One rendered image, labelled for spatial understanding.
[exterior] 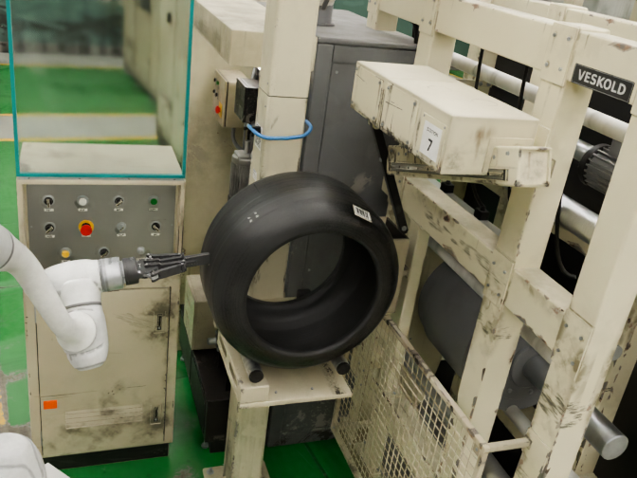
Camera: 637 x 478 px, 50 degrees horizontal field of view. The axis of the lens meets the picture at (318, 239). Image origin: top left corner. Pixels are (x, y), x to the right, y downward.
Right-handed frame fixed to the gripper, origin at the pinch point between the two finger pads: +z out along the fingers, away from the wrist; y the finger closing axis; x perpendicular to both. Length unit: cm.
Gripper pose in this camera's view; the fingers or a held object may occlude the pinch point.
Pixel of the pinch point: (197, 260)
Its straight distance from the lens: 193.7
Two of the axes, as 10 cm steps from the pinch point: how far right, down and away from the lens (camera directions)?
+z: 9.5, -1.6, 2.8
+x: 0.1, 8.9, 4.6
